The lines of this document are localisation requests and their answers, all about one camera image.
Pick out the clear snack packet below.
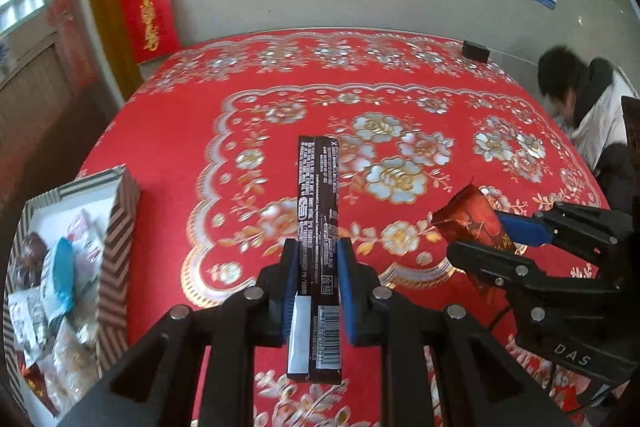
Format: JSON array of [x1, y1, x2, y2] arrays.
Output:
[[52, 319, 101, 413]]

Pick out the red floral tablecloth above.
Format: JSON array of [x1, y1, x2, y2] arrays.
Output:
[[75, 27, 621, 427]]

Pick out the striped cardboard box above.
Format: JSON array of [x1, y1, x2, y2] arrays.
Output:
[[2, 165, 141, 418]]

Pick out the red gold snack packet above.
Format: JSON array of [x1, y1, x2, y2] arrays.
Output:
[[431, 186, 516, 295]]

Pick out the red gold wall hanging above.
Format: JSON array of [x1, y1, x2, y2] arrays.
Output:
[[117, 0, 181, 65]]

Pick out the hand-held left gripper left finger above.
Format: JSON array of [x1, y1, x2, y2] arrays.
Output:
[[57, 239, 301, 427]]

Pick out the black cable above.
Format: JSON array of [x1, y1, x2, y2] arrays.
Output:
[[487, 306, 517, 334]]

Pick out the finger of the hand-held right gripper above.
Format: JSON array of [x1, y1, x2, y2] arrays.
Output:
[[446, 241, 621, 308], [497, 202, 633, 258]]

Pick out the small black box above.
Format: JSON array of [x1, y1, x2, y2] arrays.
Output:
[[462, 40, 490, 60]]

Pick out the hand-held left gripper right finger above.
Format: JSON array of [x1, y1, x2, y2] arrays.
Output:
[[336, 238, 576, 427]]

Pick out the brown chocolate bar pack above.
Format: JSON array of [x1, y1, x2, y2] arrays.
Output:
[[287, 135, 345, 383]]

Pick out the brown date packet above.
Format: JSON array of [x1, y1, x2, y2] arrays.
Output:
[[12, 232, 49, 289]]

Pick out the blue white snack packet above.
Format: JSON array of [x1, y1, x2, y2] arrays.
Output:
[[42, 237, 77, 324]]

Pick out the red paper couplet strip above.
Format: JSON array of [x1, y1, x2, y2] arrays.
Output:
[[47, 0, 98, 80]]

